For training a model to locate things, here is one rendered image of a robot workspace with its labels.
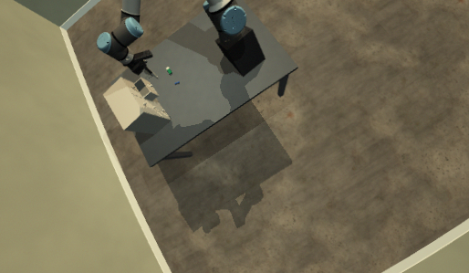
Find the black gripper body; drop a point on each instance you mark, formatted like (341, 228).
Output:
(137, 67)

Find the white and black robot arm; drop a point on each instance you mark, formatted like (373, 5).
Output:
(226, 13)

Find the grey chest of drawers with tan drawers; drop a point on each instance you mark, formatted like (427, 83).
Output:
(129, 112)

